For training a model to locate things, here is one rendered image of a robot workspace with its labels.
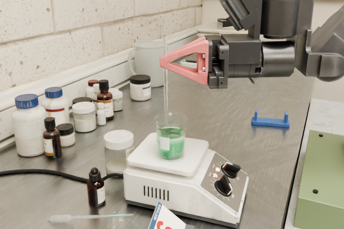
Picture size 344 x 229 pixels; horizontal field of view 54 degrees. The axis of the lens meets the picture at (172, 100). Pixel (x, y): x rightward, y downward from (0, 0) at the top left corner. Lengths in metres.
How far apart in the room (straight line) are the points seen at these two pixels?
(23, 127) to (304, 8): 0.59
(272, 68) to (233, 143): 0.34
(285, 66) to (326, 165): 0.23
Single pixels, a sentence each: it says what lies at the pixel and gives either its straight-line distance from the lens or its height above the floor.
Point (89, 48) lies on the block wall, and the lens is 1.15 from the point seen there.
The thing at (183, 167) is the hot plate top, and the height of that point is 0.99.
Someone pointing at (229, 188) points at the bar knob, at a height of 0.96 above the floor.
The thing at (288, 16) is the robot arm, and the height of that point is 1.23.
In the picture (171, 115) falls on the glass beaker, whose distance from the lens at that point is 0.59.
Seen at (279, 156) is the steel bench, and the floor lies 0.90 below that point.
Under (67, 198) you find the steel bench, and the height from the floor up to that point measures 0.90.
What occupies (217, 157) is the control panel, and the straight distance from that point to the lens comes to 0.65.
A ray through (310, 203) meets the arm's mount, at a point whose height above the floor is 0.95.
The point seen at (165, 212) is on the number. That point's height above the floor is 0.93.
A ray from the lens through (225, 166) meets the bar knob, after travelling 0.62.
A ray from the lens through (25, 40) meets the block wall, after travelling 0.97.
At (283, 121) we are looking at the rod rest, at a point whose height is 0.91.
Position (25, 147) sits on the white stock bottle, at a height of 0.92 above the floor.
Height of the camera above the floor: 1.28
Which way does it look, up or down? 20 degrees down
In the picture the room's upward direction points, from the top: straight up
